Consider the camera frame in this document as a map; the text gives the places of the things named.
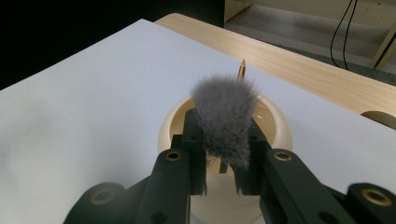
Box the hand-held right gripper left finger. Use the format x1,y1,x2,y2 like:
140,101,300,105
134,107,208,224

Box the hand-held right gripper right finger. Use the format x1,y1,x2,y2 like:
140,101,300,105
235,119,357,224

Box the cream ribbed pen holder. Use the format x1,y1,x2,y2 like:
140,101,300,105
156,92,294,224

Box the black makeup brush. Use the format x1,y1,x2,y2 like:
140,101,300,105
190,74,260,175

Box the white table mat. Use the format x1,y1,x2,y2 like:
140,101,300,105
0,18,396,224

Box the black wall cable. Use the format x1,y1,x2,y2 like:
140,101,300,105
342,0,360,71
329,0,356,69

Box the wooden wall strip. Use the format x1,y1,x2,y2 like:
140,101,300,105
369,21,396,70

